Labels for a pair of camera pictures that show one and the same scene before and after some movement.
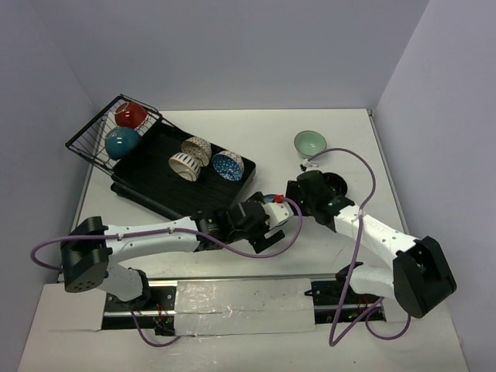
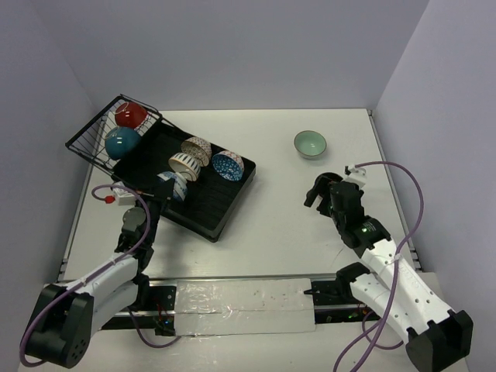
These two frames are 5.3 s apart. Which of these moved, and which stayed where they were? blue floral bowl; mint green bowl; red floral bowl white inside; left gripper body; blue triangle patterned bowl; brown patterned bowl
Moved: left gripper body; blue floral bowl
Stayed: brown patterned bowl; mint green bowl; blue triangle patterned bowl; red floral bowl white inside
